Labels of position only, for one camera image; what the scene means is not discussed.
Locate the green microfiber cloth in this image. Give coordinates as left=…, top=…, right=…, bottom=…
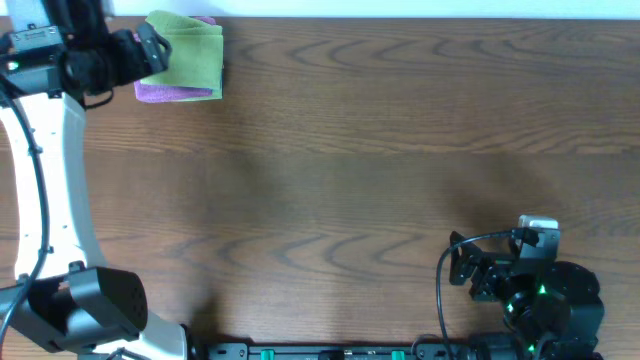
left=141, top=10, right=224, bottom=90

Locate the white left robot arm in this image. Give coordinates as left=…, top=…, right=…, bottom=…
left=1, top=0, right=199, bottom=359

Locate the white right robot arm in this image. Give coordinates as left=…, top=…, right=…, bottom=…
left=441, top=225, right=605, bottom=359

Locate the lower purple folded cloth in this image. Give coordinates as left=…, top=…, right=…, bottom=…
left=134, top=81, right=213, bottom=103

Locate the purple folded cloth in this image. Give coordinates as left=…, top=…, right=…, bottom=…
left=134, top=81, right=213, bottom=103
left=161, top=15, right=222, bottom=35

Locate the top purple folded cloth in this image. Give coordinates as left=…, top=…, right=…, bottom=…
left=161, top=15, right=222, bottom=35

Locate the light green bottom cloth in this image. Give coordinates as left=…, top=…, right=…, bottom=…
left=184, top=88, right=223, bottom=102

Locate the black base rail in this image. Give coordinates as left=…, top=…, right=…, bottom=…
left=187, top=342, right=518, bottom=360

